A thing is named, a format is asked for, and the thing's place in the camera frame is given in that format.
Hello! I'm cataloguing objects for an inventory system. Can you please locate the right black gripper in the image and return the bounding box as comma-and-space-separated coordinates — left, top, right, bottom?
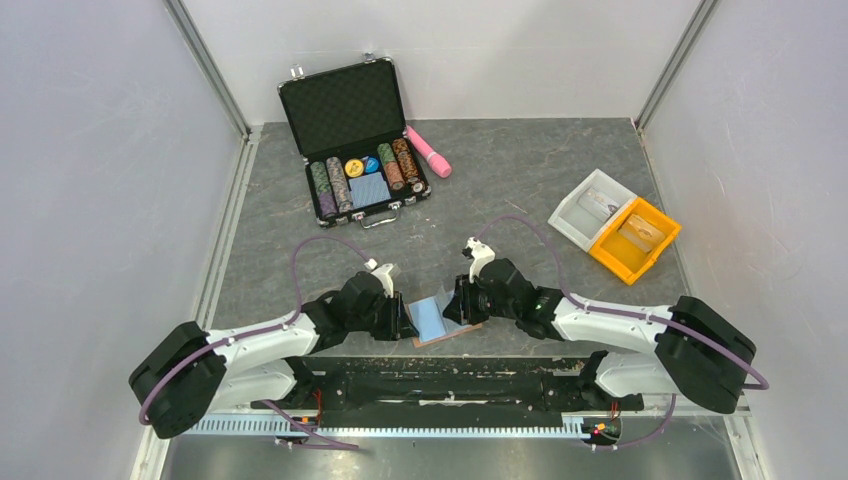
442, 271, 518, 325

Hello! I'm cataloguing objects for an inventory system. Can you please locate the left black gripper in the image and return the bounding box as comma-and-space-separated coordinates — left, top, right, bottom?
348, 290, 419, 341

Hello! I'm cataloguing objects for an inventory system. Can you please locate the brown leather card holder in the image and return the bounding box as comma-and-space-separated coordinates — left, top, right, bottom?
407, 288, 482, 348

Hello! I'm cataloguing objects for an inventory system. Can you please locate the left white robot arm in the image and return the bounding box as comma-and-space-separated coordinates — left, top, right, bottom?
128, 271, 419, 439

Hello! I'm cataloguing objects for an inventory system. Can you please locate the blue playing card deck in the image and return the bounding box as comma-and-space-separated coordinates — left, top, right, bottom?
349, 173, 391, 209

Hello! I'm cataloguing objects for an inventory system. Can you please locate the card in white bin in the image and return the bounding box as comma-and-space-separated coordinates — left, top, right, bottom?
578, 187, 620, 223

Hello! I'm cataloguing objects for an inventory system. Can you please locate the card in yellow bin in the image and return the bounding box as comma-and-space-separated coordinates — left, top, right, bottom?
618, 214, 667, 253

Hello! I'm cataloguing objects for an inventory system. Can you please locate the green poker chip row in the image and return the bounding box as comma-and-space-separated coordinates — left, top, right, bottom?
310, 161, 338, 218

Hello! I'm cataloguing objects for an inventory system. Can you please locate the red green chip row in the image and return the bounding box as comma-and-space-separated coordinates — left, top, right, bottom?
377, 143, 406, 191

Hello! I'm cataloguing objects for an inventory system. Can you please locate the pink cylindrical flashlight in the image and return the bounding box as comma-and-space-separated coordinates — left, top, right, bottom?
406, 125, 452, 178

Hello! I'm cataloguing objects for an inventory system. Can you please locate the grey poker chip row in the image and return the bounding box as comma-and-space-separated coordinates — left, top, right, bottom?
325, 157, 353, 213

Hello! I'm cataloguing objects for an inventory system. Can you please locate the white plastic bin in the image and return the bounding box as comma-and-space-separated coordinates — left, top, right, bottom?
547, 169, 637, 253

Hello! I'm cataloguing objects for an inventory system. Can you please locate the orange black chip row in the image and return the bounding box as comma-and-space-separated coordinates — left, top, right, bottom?
391, 138, 425, 193

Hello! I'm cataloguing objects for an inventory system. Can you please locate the blue dealer chip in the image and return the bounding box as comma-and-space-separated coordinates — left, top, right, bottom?
362, 156, 381, 175

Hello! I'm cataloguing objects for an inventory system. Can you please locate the yellow dealer chip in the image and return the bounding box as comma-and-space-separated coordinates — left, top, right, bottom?
344, 158, 365, 178

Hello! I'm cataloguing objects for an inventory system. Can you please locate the yellow plastic bin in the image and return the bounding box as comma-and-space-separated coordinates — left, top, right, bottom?
588, 197, 682, 285

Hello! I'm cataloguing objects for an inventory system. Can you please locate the black poker chip case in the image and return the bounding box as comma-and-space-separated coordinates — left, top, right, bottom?
277, 54, 432, 228

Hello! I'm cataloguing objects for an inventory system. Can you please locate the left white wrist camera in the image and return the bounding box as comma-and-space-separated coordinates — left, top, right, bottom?
364, 258, 400, 298

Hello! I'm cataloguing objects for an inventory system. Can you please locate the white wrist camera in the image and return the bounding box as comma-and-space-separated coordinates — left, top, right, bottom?
364, 258, 400, 298
462, 237, 496, 283

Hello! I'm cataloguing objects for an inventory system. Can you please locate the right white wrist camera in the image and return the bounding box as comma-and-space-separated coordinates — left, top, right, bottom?
462, 237, 496, 283

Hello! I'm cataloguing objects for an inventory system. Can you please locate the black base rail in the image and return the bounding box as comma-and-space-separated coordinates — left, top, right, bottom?
275, 356, 644, 428

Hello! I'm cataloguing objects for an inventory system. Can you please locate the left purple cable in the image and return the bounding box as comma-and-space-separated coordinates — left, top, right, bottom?
137, 235, 376, 427

